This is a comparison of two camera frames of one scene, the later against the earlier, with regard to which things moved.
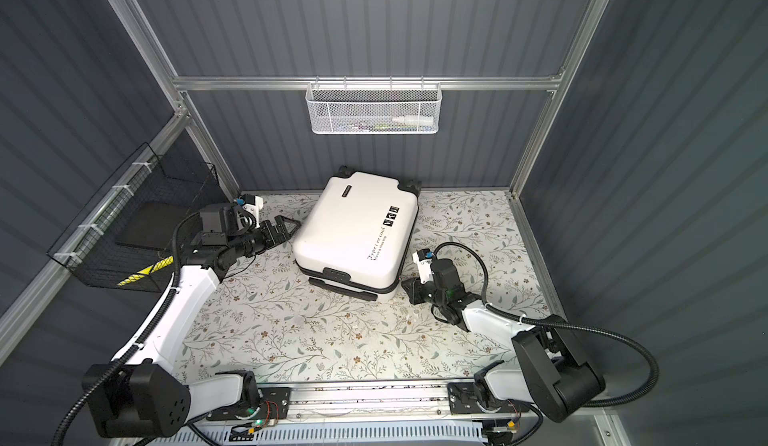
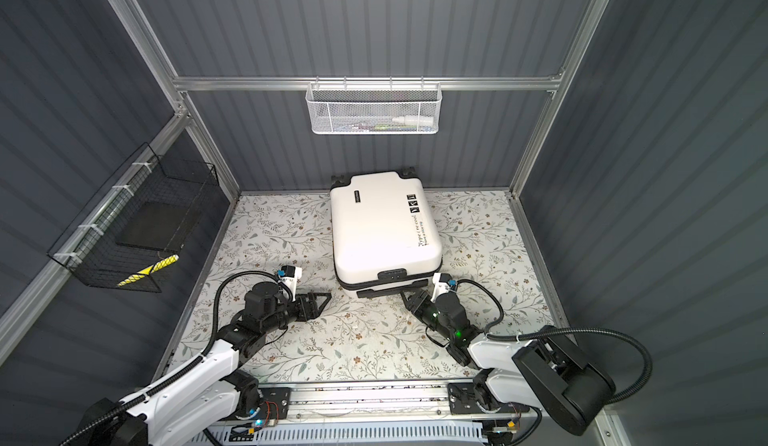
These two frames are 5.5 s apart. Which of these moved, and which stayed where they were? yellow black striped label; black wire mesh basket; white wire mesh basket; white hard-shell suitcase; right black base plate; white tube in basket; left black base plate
Moved: white hard-shell suitcase
Stayed: white wire mesh basket; left black base plate; right black base plate; black wire mesh basket; white tube in basket; yellow black striped label
